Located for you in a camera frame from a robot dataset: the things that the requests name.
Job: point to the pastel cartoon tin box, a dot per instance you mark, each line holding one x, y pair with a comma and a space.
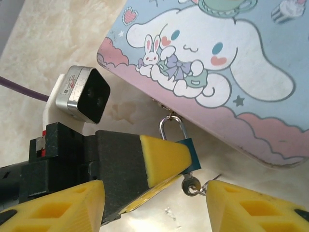
217, 96

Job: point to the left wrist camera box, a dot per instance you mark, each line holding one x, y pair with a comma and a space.
91, 96

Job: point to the teal padlock silver shackle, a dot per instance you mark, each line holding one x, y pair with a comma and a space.
194, 154

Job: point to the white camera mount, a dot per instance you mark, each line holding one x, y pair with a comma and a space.
50, 108

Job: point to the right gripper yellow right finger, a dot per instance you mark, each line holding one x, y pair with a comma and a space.
253, 210

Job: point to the black-yellow finger of the left gripper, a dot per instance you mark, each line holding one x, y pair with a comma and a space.
125, 159

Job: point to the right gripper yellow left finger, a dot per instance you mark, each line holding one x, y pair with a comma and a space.
48, 212

